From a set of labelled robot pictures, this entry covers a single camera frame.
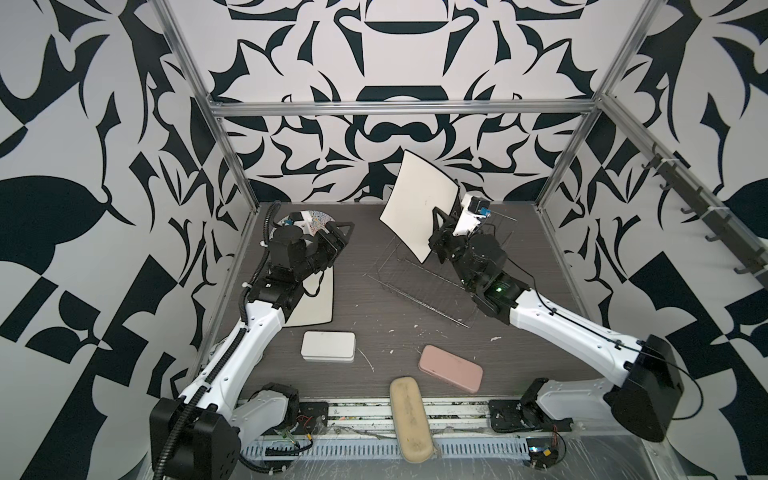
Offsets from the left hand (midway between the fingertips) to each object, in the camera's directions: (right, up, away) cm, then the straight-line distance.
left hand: (351, 225), depth 73 cm
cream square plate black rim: (-12, -25, +19) cm, 34 cm away
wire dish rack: (+22, -18, +24) cm, 38 cm away
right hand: (+20, +4, -4) cm, 21 cm away
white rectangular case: (-7, -33, +9) cm, 35 cm away
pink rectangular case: (+26, -38, +7) cm, 46 cm away
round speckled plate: (-8, +1, -3) cm, 9 cm away
